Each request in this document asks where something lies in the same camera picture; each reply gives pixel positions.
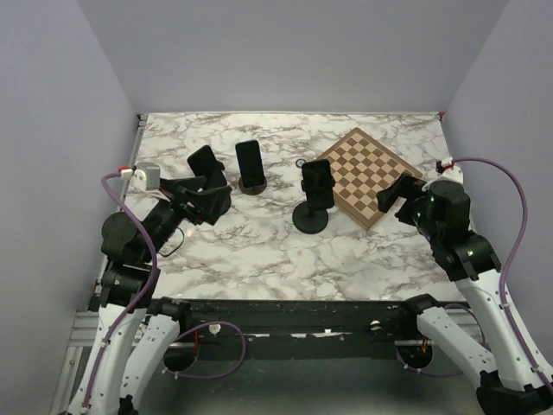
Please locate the black front mounting rail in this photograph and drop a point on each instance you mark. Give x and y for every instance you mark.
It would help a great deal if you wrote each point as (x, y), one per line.
(300, 330)

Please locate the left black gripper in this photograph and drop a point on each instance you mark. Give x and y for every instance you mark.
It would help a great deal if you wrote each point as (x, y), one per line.
(208, 203)

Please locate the aluminium frame rail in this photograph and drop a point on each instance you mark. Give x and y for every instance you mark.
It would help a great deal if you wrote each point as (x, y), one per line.
(78, 348)

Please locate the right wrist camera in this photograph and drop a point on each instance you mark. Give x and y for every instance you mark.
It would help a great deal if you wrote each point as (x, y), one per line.
(448, 170)

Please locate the round wooden phone stand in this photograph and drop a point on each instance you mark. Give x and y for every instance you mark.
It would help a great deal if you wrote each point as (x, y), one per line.
(254, 189)

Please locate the blue phone on wooden stand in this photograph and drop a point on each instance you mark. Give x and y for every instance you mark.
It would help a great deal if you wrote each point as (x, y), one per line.
(250, 163)

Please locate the wooden chessboard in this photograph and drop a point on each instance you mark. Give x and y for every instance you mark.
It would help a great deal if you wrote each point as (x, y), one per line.
(361, 167)

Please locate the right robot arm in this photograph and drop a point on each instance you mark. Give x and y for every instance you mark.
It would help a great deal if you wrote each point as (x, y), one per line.
(508, 373)

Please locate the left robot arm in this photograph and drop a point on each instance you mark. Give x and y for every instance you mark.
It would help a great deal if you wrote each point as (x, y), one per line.
(133, 331)

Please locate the black phone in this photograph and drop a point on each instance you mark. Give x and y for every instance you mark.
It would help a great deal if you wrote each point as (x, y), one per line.
(317, 184)
(203, 154)

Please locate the black phone stand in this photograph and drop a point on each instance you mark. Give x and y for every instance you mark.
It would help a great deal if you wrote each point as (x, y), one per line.
(311, 215)
(216, 177)

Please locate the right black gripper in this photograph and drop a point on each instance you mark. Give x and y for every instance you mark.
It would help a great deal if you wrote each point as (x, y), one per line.
(409, 186)

